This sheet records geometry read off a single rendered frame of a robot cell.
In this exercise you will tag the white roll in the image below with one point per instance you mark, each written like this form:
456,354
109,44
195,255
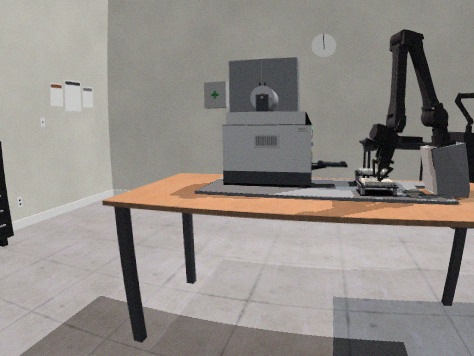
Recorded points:
273,98

